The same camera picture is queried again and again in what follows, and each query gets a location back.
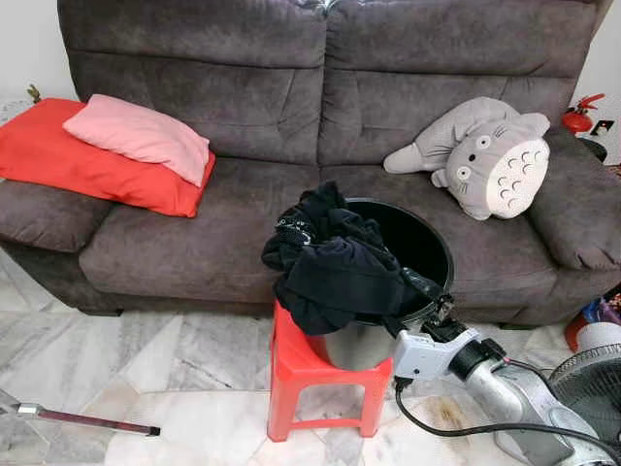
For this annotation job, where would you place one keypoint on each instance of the dark grey fabric sofa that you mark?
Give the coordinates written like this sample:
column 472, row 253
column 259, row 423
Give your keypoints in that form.
column 243, row 87

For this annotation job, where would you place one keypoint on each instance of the grey Totoro plush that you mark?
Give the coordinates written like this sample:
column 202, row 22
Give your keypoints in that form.
column 485, row 155

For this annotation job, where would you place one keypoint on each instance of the red fire extinguisher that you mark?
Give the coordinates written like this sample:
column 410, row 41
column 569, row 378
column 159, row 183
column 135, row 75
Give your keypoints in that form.
column 577, row 121

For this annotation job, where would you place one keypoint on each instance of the pink cushion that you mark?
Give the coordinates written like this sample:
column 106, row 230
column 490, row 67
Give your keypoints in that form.
column 136, row 136

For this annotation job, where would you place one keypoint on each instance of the red cushion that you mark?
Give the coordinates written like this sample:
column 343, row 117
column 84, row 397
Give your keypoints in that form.
column 58, row 160

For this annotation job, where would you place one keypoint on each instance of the colourful plastic bag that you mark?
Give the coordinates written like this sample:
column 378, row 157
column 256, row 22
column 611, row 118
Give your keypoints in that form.
column 580, row 330

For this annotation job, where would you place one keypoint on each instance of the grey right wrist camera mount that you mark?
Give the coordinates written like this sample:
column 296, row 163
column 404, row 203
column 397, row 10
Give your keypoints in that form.
column 427, row 354

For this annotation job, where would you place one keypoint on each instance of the black standing fan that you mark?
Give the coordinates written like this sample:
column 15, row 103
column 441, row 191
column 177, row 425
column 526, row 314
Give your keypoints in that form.
column 592, row 388

